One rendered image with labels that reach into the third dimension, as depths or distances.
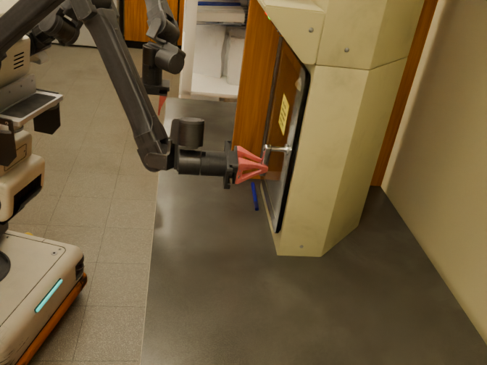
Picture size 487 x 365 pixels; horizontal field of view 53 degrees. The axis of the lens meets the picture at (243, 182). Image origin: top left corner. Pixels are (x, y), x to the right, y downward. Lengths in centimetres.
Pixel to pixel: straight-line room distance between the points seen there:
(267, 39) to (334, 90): 38
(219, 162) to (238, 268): 25
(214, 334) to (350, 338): 27
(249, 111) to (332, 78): 45
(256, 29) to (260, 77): 13
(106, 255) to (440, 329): 188
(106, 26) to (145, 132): 24
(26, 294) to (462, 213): 155
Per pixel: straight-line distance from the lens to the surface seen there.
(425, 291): 123
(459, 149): 131
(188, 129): 106
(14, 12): 130
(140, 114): 111
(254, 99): 138
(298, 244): 118
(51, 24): 171
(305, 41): 96
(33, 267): 218
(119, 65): 113
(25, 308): 202
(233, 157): 108
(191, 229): 123
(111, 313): 234
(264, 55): 134
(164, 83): 145
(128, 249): 268
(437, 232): 137
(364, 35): 99
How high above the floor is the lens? 166
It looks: 30 degrees down
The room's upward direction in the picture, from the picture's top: 8 degrees clockwise
